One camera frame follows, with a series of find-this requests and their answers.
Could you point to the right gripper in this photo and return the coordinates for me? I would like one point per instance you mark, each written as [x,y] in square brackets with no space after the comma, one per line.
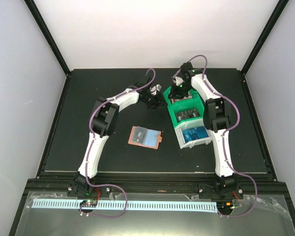
[176,95]

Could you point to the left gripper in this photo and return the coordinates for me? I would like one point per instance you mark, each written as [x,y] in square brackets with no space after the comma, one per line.
[158,103]

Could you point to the green and white card bin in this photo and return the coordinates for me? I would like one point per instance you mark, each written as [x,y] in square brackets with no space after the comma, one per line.
[187,119]

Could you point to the black credit card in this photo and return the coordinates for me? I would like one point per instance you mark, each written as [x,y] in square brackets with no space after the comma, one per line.
[139,135]

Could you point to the blue card stack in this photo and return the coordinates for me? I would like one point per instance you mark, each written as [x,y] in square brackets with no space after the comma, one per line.
[195,133]

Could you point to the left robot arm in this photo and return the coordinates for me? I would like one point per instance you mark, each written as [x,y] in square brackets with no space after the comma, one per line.
[103,122]

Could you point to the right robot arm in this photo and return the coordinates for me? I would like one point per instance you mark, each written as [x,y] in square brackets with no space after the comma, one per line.
[216,119]

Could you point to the black card stack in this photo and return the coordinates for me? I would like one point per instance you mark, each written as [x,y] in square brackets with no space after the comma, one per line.
[187,114]

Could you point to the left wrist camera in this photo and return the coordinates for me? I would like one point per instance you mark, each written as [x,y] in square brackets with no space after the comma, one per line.
[155,89]

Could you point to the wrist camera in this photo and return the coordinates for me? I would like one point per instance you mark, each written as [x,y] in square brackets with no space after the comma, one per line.
[178,80]
[155,89]

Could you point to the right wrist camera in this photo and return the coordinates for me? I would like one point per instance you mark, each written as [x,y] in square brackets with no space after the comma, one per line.
[178,80]

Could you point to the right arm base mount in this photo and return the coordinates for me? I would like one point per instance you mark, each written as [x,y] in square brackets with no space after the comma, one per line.
[214,192]

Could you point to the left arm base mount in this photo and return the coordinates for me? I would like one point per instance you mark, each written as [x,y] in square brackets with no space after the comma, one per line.
[90,197]

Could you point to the right black frame post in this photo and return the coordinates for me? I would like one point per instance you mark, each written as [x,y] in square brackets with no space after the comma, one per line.
[271,22]

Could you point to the black frame post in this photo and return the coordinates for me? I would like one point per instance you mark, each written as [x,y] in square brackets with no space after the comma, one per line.
[271,22]
[31,5]

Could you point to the left black frame post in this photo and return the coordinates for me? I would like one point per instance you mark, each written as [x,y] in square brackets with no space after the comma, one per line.
[31,5]

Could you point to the white slotted cable duct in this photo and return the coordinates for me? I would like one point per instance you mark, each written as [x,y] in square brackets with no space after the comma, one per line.
[127,205]

